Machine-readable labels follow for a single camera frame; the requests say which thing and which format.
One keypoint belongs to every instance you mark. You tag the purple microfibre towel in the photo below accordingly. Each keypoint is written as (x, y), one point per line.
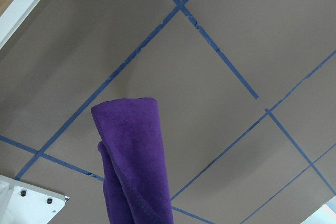
(135, 186)

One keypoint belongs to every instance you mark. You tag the white metal mounting plate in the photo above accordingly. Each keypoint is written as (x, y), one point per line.
(26, 203)

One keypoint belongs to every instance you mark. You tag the white metal frame rail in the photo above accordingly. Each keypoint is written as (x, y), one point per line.
(21, 3)

